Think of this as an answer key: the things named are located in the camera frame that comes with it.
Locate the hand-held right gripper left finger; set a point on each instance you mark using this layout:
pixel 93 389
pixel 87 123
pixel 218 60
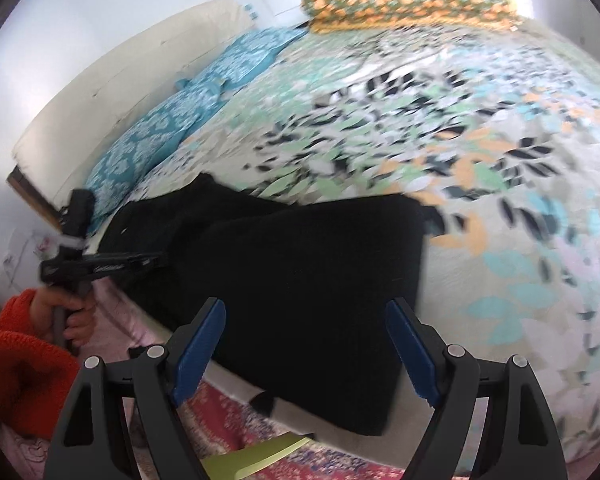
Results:
pixel 200 350

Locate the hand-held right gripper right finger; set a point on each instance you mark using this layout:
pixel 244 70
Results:
pixel 415 355

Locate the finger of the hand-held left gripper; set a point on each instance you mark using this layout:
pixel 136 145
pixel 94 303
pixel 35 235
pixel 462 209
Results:
pixel 130 262

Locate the black pants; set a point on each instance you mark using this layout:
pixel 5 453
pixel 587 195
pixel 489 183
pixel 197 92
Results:
pixel 305 285

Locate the person's left forearm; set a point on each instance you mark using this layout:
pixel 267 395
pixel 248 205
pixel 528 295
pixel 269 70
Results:
pixel 15 312

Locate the pink dotted pyjama pants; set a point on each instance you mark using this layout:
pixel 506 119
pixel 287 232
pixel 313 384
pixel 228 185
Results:
pixel 120 315

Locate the person's left hand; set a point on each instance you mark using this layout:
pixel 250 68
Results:
pixel 77 327

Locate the red patterned rug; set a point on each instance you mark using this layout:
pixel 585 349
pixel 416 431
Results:
pixel 230 420

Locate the blue floral pillow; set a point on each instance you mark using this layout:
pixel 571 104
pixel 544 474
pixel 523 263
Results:
pixel 250 55
pixel 145 145

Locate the yellow-green slipper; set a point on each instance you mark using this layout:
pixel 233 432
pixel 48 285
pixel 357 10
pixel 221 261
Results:
pixel 250 460

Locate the cream padded headboard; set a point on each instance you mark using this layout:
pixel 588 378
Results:
pixel 130 75

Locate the bed with floral sheet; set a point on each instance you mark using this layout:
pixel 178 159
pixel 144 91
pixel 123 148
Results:
pixel 480 160

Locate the orange flowered pillow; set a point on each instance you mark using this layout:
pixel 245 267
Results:
pixel 405 0

